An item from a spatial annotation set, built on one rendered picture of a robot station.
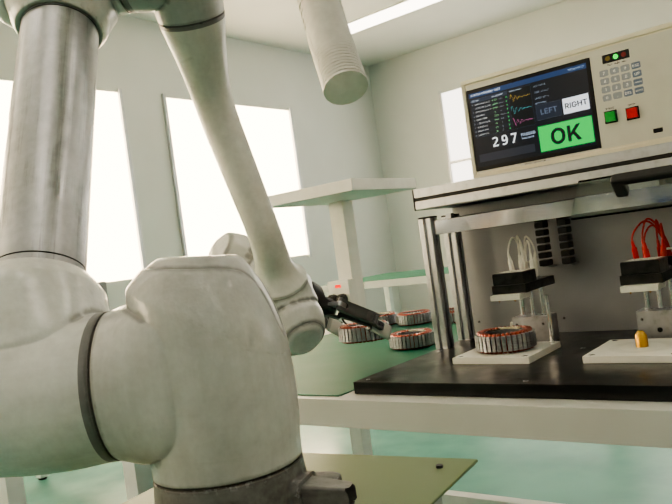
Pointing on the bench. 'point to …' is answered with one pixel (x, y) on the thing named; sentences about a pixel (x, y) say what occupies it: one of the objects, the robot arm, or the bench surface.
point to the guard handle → (638, 178)
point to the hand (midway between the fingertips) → (363, 331)
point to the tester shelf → (540, 178)
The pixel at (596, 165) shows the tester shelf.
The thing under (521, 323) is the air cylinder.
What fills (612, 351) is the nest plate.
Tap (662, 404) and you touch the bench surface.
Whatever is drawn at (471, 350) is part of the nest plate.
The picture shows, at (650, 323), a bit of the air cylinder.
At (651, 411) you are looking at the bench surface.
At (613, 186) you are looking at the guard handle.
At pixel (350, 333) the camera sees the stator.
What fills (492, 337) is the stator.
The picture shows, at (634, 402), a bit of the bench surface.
